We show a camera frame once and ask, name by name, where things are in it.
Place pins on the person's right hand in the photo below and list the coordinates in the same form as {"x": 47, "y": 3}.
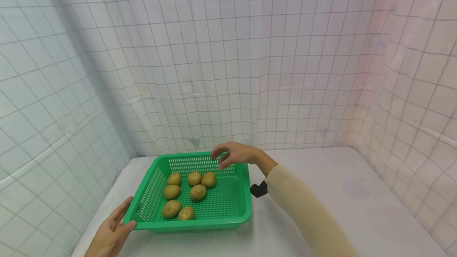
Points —
{"x": 241, "y": 154}

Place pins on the person's left hand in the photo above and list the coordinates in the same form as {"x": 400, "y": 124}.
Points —
{"x": 109, "y": 235}

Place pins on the person's left fingers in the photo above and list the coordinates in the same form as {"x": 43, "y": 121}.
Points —
{"x": 121, "y": 209}

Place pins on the person's right thumb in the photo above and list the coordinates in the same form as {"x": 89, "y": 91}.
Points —
{"x": 226, "y": 162}

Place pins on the person's left thumb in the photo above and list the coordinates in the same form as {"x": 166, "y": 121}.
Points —
{"x": 127, "y": 226}

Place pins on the person's right fingers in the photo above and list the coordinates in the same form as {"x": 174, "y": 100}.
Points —
{"x": 220, "y": 149}

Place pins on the person's right forearm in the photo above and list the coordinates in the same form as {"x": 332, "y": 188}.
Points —
{"x": 307, "y": 209}

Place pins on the group of brown potatoes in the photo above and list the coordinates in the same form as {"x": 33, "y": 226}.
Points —
{"x": 197, "y": 192}

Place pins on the black wrist band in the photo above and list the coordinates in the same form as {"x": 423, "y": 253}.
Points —
{"x": 259, "y": 189}

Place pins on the green plastic basket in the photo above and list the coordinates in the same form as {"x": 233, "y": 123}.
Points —
{"x": 225, "y": 205}

